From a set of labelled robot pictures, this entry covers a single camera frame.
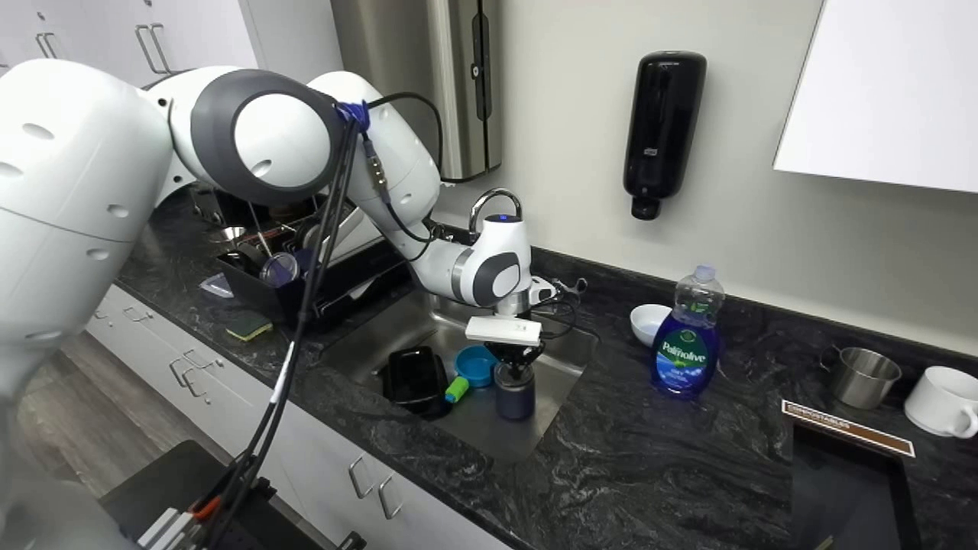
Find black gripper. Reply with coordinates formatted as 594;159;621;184
488;340;544;387

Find navy blue thermos cup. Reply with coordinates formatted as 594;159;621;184
495;363;537;426

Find stainless steel sink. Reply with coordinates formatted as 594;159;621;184
319;288;591;469

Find small steel cup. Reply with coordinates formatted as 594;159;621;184
821;343;906;413

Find chrome faucet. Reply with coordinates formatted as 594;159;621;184
462;186;594;314

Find black plastic food container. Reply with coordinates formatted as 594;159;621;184
376;345;459;421

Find small white bowl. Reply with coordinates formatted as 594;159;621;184
626;300;674;349

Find blue dish soap bottle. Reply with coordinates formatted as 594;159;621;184
651;261;728;402

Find black dish rack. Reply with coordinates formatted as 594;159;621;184
203;208;423;331

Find white cutting board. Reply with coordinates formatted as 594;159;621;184
321;201;388;268

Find green yellow sponge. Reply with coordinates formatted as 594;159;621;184
222;309;274;345

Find steel paper towel dispenser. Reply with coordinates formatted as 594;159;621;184
331;0;504;184

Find white lower cabinet drawers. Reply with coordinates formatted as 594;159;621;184
87;280;513;550

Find black clamp with orange trigger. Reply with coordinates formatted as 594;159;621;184
134;477;277;550

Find black counter tray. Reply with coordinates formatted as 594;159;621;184
778;398;924;550

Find black perforated breadboard table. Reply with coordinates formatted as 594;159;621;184
99;436;345;550

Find white mug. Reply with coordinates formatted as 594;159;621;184
903;363;978;440

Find white tall cabinet doors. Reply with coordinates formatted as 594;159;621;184
0;0;261;85

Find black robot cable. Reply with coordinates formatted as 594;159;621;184
203;89;483;522

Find black wall soap dispenser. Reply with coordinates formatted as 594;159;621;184
621;53;710;222

